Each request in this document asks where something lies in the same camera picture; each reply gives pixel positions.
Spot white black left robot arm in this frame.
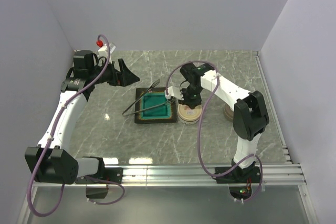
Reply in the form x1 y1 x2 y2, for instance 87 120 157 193
25 47 140 184

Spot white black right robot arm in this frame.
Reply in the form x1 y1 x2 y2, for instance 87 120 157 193
179 61 269 182

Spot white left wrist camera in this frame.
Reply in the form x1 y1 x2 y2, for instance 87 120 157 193
96 40 116 61

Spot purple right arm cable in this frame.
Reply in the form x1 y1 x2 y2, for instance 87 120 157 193
165 60 263 204

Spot white red-rimmed steel container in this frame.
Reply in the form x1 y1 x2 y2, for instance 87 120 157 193
178 115 200 125

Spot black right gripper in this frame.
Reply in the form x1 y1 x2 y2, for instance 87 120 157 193
177 84 203 109

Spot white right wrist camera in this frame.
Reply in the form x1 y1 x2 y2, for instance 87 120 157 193
165 86 184 101

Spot aluminium rail frame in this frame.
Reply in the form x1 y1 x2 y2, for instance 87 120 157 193
19 50 318 223

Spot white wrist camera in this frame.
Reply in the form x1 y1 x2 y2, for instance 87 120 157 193
96 40 116 61
165 86 184 101

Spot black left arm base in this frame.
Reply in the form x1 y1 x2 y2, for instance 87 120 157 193
75 168 123 201

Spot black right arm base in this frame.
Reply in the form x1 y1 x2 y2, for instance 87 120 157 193
213 165 263 202

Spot steel serving tongs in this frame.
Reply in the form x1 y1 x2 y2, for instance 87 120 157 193
122 79 173 116

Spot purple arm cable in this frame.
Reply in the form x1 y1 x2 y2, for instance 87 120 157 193
165 60 263 204
26 34 125 217

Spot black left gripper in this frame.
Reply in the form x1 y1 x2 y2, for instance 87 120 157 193
89 58 140 87

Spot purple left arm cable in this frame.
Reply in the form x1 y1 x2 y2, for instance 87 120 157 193
26 34 125 217

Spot brown round lid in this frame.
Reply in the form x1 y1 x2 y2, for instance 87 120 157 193
224 104 234 118

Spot teal square ceramic plate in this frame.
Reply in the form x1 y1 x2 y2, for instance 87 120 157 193
134 88 177 124

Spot cream round lid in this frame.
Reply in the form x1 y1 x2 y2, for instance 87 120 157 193
177 104 202 118

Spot brown-rimmed steel container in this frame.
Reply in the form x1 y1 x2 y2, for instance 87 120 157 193
224 103 234 122

